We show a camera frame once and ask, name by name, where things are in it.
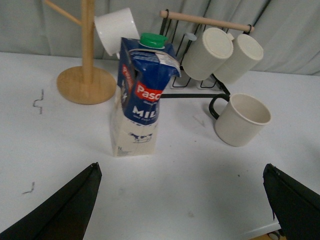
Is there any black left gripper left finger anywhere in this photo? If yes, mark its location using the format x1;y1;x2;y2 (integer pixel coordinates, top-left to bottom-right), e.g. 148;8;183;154
0;162;102;240

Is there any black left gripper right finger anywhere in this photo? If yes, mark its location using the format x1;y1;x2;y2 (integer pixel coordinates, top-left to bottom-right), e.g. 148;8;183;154
263;163;320;240

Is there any right cream ribbed cup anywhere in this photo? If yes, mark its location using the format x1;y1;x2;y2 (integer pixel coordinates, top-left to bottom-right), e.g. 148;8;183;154
213;34;264;84

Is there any cream ribbed cup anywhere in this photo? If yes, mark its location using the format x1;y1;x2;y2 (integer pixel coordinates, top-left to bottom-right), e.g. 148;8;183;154
182;27;234;81
213;34;264;84

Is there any blue white milk carton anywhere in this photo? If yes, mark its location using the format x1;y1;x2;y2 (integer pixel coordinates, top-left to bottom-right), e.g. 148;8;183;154
110;33;181;157

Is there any left cream ribbed cup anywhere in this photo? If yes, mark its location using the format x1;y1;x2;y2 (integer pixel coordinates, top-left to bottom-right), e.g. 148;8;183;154
182;27;234;81

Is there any wooden mug tree stand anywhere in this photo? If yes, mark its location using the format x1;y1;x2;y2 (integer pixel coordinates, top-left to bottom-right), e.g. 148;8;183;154
44;0;116;105

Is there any white mug on tree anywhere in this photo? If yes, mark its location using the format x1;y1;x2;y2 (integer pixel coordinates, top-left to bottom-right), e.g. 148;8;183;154
94;7;140;59

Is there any cream mug black handle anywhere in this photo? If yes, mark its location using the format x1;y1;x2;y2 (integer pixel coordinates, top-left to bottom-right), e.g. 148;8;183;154
208;93;272;147

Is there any black wire cup rack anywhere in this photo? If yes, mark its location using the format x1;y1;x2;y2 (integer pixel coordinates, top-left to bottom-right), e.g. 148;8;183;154
159;9;255;99

